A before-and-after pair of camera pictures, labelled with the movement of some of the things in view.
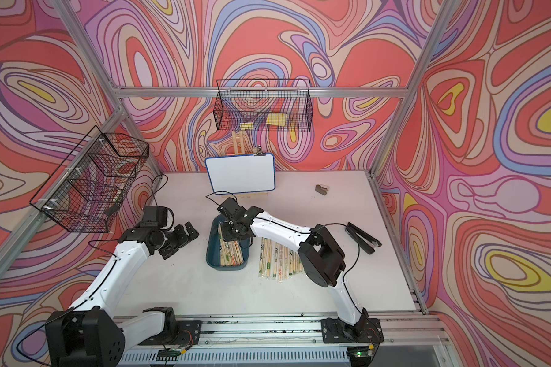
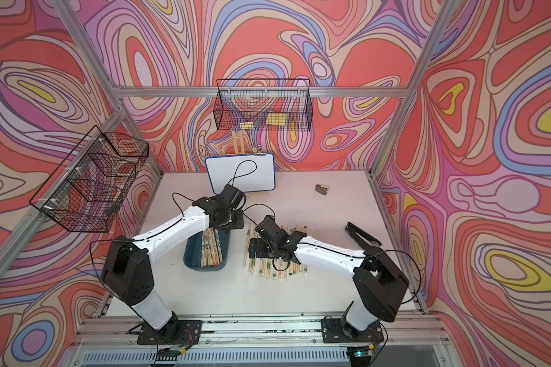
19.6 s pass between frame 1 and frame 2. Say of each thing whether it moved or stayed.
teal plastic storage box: moved
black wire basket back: stayed
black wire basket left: stayed
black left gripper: moved
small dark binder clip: stayed
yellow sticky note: stayed
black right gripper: moved
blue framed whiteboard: stayed
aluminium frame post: stayed
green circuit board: stayed
